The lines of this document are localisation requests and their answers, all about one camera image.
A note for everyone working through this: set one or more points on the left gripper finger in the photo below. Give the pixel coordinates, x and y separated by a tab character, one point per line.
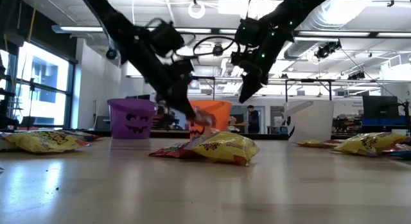
187	102
171	100

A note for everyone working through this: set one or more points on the white ghost face bucket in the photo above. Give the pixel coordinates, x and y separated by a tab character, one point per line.
311	121

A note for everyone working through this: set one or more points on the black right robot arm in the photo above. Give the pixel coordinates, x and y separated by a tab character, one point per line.
289	12

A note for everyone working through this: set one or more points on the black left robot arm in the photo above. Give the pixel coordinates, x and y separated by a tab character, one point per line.
112	22

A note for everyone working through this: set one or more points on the small black monitor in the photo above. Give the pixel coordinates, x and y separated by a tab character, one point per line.
138	97

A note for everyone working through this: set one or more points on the orange pumpkin face bucket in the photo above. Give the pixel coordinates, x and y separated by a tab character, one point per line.
221	118

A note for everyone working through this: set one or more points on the person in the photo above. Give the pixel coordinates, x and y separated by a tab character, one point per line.
253	121

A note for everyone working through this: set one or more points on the purple Halloween face bucket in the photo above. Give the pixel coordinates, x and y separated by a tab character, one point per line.
132	121

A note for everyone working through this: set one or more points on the black ceiling spotlight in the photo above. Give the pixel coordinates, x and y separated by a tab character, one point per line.
357	75
326	50

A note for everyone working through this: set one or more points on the black beam with light strips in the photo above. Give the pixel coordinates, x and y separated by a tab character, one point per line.
337	34

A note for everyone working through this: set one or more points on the large dark-framed window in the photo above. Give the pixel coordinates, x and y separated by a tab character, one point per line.
54	105

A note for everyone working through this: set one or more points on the blue shelf board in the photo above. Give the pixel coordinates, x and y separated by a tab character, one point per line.
382	121

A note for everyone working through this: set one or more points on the black tripod stand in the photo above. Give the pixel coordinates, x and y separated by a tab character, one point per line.
31	99

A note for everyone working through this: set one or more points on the black equipment stand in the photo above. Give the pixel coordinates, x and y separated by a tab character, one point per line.
407	118

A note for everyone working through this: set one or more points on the black equipment rack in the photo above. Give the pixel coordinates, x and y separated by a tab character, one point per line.
4	121

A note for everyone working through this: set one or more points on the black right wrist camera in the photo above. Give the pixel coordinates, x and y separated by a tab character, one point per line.
248	33

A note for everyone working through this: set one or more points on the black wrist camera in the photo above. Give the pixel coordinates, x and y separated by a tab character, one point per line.
248	33
167	38

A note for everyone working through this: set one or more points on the black metal gantry frame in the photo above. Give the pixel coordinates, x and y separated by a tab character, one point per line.
213	89
308	80

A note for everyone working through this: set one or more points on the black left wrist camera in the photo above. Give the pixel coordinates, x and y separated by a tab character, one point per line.
167	38

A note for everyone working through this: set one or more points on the silver ventilation duct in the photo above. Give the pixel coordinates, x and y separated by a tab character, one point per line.
305	49

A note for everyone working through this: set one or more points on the black overhead camera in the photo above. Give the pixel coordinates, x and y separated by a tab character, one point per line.
217	50

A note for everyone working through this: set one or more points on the black metal table frame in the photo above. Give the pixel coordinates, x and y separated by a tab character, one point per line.
269	136

